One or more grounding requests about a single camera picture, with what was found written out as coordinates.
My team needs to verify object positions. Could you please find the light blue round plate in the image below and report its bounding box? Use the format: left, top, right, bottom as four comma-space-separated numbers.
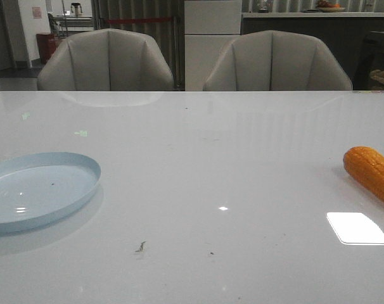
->
0, 152, 101, 234

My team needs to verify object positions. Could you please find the orange corn cob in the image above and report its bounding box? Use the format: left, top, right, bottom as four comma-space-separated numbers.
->
343, 146, 384, 202

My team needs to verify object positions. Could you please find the right beige upholstered chair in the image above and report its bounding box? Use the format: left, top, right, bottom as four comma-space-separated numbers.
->
203, 30, 352, 91

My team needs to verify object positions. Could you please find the beige upholstered chair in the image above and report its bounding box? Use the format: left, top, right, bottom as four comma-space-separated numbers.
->
203, 30, 352, 91
37, 28, 174, 91

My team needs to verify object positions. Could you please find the white cabinet with drawers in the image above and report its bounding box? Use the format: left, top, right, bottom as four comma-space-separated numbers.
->
184, 1, 242, 91

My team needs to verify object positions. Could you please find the left beige upholstered chair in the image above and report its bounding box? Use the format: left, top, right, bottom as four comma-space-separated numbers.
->
37, 28, 174, 91

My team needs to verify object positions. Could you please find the red barrier belt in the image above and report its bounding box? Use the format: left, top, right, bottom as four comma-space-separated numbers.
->
105, 17, 173, 24

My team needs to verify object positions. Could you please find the background desk with items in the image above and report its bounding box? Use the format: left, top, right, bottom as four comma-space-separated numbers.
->
46, 0, 94, 38

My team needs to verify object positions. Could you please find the red trash bin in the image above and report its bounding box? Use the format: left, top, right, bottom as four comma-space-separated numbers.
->
36, 33, 56, 64

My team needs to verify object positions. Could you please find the grey counter with white top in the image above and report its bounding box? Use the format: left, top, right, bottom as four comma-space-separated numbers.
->
241, 12, 384, 81

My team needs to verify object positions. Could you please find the fruit bowl on counter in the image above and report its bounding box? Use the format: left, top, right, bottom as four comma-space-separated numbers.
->
316, 0, 345, 13

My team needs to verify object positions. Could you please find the dark wooden chair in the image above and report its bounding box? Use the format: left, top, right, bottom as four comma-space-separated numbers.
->
353, 31, 384, 91

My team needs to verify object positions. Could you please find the pink wall notice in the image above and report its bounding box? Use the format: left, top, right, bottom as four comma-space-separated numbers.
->
32, 6, 42, 19

